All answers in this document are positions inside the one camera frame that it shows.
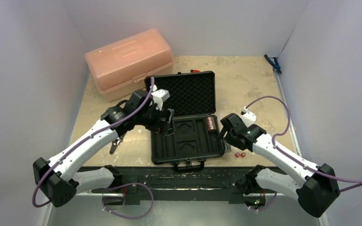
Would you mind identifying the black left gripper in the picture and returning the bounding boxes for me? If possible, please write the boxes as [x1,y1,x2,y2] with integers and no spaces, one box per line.
[136,103,174,136]

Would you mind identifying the black foam-lined poker case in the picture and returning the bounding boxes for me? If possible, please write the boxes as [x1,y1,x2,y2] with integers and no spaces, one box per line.
[151,71,225,173]

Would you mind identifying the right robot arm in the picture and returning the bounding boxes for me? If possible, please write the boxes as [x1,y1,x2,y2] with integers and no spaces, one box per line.
[220,112,340,218]

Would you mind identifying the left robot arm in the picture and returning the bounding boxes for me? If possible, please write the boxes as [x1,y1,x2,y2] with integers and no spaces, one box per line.
[33,89,174,207]

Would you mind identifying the green poker chip stack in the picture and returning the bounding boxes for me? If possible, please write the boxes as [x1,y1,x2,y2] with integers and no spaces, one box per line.
[223,140,232,153]

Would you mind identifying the pink translucent storage box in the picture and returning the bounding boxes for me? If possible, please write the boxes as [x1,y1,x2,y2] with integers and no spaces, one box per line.
[84,29,174,102]

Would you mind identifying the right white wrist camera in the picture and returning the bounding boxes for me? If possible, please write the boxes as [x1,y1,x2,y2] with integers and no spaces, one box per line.
[241,106,257,127]

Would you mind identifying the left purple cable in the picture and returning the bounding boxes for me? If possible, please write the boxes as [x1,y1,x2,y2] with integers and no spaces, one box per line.
[32,76,156,209]

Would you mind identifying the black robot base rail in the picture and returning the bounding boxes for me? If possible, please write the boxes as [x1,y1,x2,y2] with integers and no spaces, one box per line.
[92,167,262,205]

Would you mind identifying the grey black handled pliers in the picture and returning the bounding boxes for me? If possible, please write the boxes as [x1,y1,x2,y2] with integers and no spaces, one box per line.
[109,137,123,155]

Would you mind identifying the blue handled pliers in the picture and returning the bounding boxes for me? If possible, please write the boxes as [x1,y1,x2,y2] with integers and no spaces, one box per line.
[264,54,282,74]

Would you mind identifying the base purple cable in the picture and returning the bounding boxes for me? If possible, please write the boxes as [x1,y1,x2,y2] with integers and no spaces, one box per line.
[101,182,155,220]

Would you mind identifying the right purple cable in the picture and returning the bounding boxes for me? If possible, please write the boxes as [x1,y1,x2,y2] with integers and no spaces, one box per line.
[245,95,362,193]

